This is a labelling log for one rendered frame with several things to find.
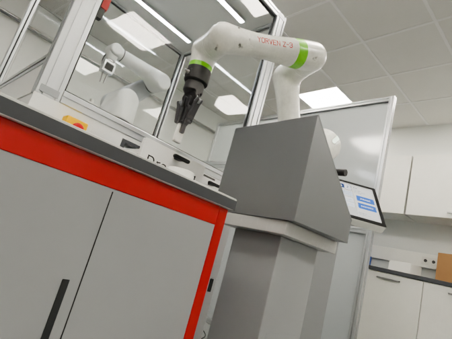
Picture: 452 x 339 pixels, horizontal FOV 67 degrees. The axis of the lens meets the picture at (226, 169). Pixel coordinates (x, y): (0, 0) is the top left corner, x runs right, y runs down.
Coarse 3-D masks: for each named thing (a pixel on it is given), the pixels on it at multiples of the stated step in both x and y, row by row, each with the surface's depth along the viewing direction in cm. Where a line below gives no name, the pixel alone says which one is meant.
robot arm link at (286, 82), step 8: (280, 72) 151; (288, 72) 148; (272, 80) 157; (280, 80) 151; (288, 80) 149; (296, 80) 149; (280, 88) 150; (288, 88) 148; (296, 88) 150; (280, 96) 149; (288, 96) 148; (296, 96) 148; (280, 104) 148; (288, 104) 146; (296, 104) 147; (280, 112) 147; (288, 112) 145; (296, 112) 146
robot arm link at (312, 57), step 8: (304, 40) 135; (304, 48) 133; (312, 48) 135; (320, 48) 137; (304, 56) 134; (312, 56) 135; (320, 56) 137; (296, 64) 135; (304, 64) 136; (312, 64) 138; (320, 64) 139; (296, 72) 145; (304, 72) 144; (312, 72) 143
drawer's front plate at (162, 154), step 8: (144, 144) 115; (152, 144) 117; (160, 144) 120; (144, 152) 115; (152, 152) 117; (160, 152) 120; (168, 152) 122; (176, 152) 125; (152, 160) 117; (160, 160) 120; (168, 160) 122; (176, 160) 125; (192, 160) 130; (184, 168) 127; (192, 168) 130; (200, 168) 133; (200, 176) 133
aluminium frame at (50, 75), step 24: (72, 0) 115; (96, 0) 119; (264, 0) 183; (24, 24) 183; (72, 24) 113; (72, 48) 113; (0, 72) 176; (24, 72) 126; (48, 72) 109; (72, 72) 115; (264, 72) 186; (24, 96) 115; (48, 96) 108; (72, 96) 113; (264, 96) 185; (96, 120) 120; (120, 120) 126; (168, 144) 141; (216, 168) 163
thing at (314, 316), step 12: (324, 252) 177; (336, 252) 178; (324, 264) 176; (312, 276) 174; (324, 276) 174; (312, 288) 173; (324, 288) 173; (312, 300) 171; (324, 300) 172; (312, 312) 170; (324, 312) 170; (312, 324) 169; (300, 336) 167; (312, 336) 168
